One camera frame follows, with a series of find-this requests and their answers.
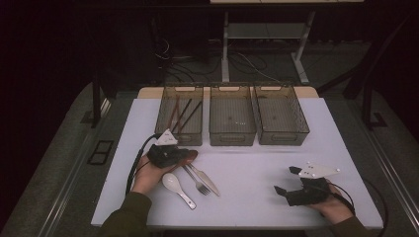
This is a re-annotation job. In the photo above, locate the right hand-held gripper cable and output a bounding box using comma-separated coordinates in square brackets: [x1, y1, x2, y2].
[324, 182, 390, 237]

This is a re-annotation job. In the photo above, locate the metal fork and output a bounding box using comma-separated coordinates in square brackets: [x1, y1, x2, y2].
[182, 164, 212, 197]

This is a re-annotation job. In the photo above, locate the black chopstick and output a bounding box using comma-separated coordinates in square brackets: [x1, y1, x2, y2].
[178, 100, 204, 133]
[172, 98, 193, 133]

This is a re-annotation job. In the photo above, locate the clear brown plastic bin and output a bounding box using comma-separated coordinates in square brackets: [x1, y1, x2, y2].
[154, 82, 205, 147]
[209, 82, 258, 147]
[252, 82, 311, 146]

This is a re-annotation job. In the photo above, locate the metal knife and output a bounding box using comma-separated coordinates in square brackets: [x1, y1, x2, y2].
[188, 162, 221, 198]

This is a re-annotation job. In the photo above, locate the person's left hand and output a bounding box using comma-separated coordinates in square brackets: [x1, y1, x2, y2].
[130, 155, 186, 197]

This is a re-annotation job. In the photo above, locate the person's right hand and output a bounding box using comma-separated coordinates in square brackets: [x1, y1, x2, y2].
[307, 185, 355, 225]

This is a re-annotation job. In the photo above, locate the white ceramic spoon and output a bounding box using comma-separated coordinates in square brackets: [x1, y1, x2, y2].
[161, 172, 198, 210]

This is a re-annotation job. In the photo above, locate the black metal stand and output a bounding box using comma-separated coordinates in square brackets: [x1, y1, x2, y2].
[91, 71, 104, 129]
[316, 13, 413, 131]

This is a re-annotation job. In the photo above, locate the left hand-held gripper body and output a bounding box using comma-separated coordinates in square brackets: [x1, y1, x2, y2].
[146, 128, 188, 170]

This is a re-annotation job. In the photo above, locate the black floor cable bundle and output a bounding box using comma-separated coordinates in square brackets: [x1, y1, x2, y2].
[151, 16, 281, 84]

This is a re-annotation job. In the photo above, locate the hand-held gripper cable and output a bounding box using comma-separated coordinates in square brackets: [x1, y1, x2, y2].
[324, 182, 390, 237]
[125, 132, 164, 196]

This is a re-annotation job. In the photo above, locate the left hand-held gripper cable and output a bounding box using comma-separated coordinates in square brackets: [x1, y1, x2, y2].
[125, 132, 164, 196]

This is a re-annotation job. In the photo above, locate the grey metal desk frame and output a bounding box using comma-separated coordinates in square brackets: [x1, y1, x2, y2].
[209, 0, 365, 86]

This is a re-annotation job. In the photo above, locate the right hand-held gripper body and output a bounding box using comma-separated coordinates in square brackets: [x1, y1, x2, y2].
[286, 161, 342, 207]

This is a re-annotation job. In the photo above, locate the grey metal floor rail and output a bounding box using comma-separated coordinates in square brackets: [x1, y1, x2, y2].
[349, 102, 419, 228]
[39, 98, 113, 237]

